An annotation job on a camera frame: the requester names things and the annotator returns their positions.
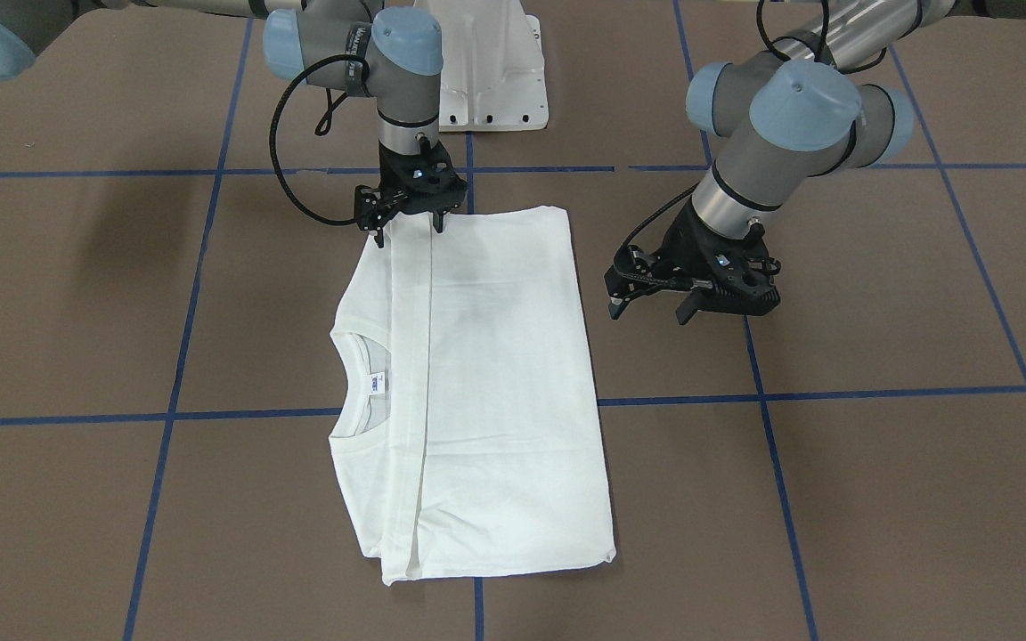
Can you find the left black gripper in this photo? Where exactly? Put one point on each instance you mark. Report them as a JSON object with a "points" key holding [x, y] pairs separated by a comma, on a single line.
{"points": [[684, 242]]}

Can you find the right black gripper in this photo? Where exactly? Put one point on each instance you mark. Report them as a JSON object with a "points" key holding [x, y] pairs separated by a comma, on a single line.
{"points": [[391, 185]]}

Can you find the white long-sleeve printed shirt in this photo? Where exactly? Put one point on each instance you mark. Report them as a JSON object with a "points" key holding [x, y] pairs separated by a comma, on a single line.
{"points": [[469, 442]]}

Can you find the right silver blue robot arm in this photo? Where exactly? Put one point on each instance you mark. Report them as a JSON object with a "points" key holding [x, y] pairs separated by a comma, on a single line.
{"points": [[390, 54]]}

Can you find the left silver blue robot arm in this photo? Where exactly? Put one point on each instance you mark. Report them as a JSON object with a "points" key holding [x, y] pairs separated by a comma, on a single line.
{"points": [[789, 113]]}

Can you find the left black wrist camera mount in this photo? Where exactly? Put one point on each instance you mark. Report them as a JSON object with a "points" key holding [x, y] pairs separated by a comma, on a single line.
{"points": [[743, 283]]}

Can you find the white pedestal column base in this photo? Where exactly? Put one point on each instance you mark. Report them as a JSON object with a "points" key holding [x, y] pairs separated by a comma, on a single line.
{"points": [[493, 80]]}

